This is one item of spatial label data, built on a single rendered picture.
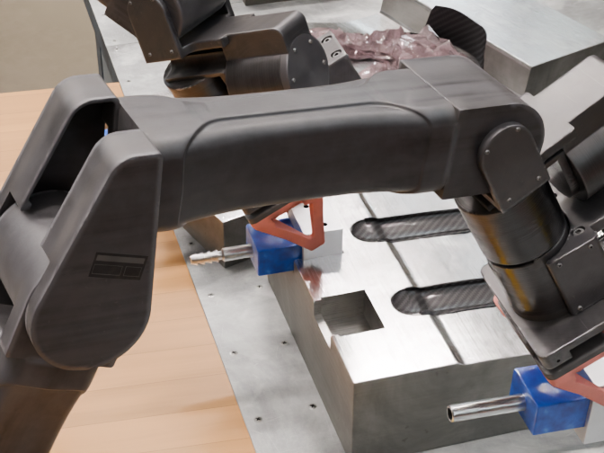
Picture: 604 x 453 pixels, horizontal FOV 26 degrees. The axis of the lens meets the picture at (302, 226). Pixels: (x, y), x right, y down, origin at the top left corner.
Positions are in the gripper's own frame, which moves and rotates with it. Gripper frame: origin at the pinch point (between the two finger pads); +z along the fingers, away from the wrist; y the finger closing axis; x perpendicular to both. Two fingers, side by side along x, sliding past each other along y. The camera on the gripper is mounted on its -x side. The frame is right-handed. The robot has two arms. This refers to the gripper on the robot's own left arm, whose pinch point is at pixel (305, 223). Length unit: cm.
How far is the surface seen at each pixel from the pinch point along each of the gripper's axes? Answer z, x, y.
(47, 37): 82, 49, 227
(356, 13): 22, -16, 61
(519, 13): 17.3, -31.0, 34.0
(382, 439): 7.8, 3.1, -19.1
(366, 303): 4.0, -1.2, -8.6
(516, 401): 0.1, -7.7, -29.3
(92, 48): 87, 39, 217
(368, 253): 4.1, -3.3, -3.1
